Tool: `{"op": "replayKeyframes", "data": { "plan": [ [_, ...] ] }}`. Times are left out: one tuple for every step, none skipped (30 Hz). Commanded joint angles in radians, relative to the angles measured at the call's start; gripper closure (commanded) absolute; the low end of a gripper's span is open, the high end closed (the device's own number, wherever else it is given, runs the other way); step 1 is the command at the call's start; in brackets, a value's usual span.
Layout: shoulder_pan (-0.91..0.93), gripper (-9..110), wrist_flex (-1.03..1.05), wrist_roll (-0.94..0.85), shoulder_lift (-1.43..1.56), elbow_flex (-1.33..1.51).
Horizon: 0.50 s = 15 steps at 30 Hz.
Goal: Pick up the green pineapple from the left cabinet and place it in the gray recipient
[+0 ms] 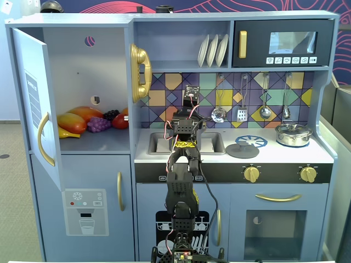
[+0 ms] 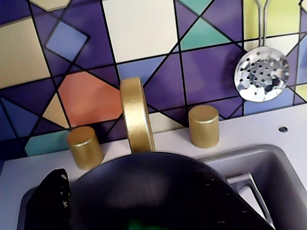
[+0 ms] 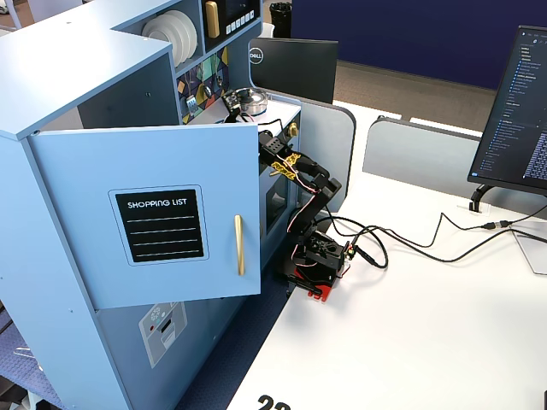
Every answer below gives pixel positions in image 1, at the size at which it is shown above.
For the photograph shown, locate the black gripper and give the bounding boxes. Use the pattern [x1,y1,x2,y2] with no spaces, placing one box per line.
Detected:
[182,94,200,113]

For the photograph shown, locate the gray round lid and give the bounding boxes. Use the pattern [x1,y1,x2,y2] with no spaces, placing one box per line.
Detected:
[225,142,261,159]

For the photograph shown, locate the black camera atop kitchen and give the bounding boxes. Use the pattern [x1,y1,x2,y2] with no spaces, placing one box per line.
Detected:
[155,4,175,14]

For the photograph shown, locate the white toy plate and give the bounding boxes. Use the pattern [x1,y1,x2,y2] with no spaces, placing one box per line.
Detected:
[215,33,229,68]
[206,34,219,68]
[197,34,210,68]

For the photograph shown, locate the large orange red mango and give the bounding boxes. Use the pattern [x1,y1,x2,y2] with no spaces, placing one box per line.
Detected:
[66,106,105,124]

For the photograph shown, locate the gold fridge door handle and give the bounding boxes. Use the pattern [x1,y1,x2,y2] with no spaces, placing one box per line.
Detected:
[117,171,126,212]

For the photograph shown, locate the black toy grapes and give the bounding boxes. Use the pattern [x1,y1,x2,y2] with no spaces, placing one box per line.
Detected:
[103,109,121,122]

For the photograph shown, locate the purple toy grapes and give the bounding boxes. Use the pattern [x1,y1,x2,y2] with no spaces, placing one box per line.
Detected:
[87,116,112,134]

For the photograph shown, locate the blue shopping list cabinet door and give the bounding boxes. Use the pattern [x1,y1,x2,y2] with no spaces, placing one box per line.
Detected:
[11,28,65,192]

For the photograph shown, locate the gray toy sink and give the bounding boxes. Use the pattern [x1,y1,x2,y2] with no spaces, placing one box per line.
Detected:
[148,131,227,156]

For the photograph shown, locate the small orange red mango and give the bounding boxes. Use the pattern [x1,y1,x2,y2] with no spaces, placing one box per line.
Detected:
[56,112,88,135]

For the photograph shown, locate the steel toy pot with lid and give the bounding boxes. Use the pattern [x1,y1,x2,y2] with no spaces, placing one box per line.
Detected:
[275,123,314,147]

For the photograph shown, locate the black helmet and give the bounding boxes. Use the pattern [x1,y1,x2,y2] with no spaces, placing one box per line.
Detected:
[39,0,65,14]

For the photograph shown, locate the blue wooden toy kitchen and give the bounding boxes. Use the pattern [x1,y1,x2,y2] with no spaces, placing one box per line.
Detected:
[4,10,341,262]

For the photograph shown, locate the gold cabinet door handle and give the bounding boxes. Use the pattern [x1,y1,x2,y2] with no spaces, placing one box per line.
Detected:
[37,111,56,167]

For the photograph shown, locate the steel spoon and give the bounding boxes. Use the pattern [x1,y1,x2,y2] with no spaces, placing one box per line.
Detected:
[282,72,293,120]

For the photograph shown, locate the small gripper camera board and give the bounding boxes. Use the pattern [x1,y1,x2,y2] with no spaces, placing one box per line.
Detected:
[185,85,201,98]

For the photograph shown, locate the red toy tomato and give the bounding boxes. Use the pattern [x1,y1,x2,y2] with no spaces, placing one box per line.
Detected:
[111,113,130,130]

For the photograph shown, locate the gold dishwasher door handle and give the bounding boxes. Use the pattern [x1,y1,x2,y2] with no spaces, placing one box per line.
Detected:
[216,209,222,247]

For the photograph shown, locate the steel slotted spatula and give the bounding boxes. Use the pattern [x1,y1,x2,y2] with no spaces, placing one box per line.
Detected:
[236,73,250,123]

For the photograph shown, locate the yellow toy banana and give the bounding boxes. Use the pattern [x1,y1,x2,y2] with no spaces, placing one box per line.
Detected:
[58,127,82,140]

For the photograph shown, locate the gold oven handle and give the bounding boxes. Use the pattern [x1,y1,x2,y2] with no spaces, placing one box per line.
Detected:
[255,193,302,203]

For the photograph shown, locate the gold toy telephone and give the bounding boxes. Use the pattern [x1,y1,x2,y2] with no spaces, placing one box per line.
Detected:
[129,43,152,104]

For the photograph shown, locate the steel ladle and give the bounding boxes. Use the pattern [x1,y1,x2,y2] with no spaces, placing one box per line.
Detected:
[258,73,273,120]

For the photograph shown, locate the robot controller board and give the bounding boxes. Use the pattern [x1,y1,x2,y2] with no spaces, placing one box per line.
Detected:
[174,249,193,263]

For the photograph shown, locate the black toy microwave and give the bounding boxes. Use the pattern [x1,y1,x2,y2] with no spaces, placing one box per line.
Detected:
[232,19,336,68]

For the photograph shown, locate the gray desk partition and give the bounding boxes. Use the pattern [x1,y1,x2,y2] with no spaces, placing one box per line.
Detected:
[319,73,351,262]

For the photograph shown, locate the gold microwave handle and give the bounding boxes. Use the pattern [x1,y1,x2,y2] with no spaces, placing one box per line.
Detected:
[238,30,248,59]

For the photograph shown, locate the black camera cable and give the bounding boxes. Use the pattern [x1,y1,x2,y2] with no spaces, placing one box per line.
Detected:
[189,117,220,261]

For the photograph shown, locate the steel slotted skimmer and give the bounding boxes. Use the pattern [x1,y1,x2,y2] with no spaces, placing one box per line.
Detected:
[211,73,228,123]

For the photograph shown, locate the gold stove knob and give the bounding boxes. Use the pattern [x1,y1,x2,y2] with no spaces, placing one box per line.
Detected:
[243,166,261,184]
[299,166,318,184]

